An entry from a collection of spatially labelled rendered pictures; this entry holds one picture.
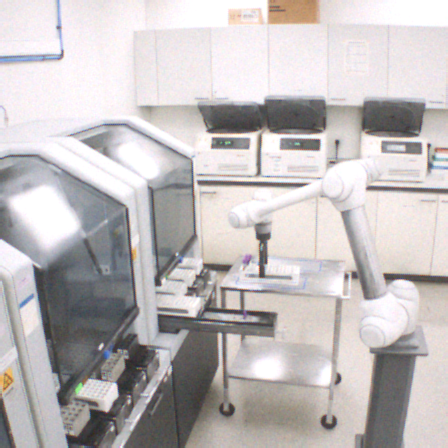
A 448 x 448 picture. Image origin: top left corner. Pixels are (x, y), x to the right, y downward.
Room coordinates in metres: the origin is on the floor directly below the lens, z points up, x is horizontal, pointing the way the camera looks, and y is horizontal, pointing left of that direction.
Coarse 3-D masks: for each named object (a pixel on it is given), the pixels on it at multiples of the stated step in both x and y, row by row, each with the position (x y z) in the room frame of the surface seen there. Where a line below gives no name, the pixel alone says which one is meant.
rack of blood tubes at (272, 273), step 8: (256, 264) 2.47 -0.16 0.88; (272, 264) 2.46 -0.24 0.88; (240, 272) 2.39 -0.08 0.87; (248, 272) 2.39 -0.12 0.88; (256, 272) 2.38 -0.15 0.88; (272, 272) 2.36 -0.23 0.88; (280, 272) 2.37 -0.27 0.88; (288, 272) 2.36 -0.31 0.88; (296, 272) 2.35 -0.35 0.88; (240, 280) 2.39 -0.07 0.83; (248, 280) 2.39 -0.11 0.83; (256, 280) 2.38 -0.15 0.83; (264, 280) 2.37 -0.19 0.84; (272, 280) 2.36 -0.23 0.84; (280, 280) 2.35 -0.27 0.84; (288, 280) 2.34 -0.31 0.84; (296, 280) 2.33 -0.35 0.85
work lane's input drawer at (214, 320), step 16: (160, 320) 2.06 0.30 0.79; (176, 320) 2.04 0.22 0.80; (192, 320) 2.03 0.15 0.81; (208, 320) 2.02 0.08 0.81; (224, 320) 2.01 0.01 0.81; (240, 320) 2.02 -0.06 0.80; (256, 320) 2.02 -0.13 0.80; (272, 320) 1.99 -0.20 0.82; (256, 336) 1.96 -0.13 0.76; (272, 336) 1.95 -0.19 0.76
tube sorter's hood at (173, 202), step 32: (96, 128) 2.59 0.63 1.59; (128, 128) 2.66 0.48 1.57; (128, 160) 2.23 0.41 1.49; (160, 160) 2.42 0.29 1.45; (192, 160) 2.63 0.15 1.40; (160, 192) 2.15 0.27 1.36; (192, 192) 2.62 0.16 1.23; (160, 224) 2.12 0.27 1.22; (192, 224) 2.59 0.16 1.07; (160, 256) 2.10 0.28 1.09
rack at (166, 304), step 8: (160, 296) 2.16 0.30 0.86; (168, 296) 2.17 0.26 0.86; (176, 296) 2.16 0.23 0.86; (184, 296) 2.15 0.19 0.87; (160, 304) 2.08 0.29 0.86; (168, 304) 2.08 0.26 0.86; (176, 304) 2.08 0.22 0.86; (184, 304) 2.08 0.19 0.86; (192, 304) 2.07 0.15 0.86; (200, 304) 2.12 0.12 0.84; (160, 312) 2.08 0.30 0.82; (168, 312) 2.09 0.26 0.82; (176, 312) 2.11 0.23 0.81; (184, 312) 2.10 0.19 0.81; (192, 312) 2.04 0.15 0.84
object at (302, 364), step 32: (256, 256) 2.74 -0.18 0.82; (224, 288) 2.35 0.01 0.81; (256, 288) 2.31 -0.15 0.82; (288, 288) 2.30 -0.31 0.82; (320, 288) 2.29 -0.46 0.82; (224, 352) 2.35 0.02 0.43; (256, 352) 2.59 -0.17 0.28; (288, 352) 2.57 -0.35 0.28; (320, 352) 2.56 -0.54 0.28; (224, 384) 2.35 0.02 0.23; (288, 384) 2.28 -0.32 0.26; (320, 384) 2.24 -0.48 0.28
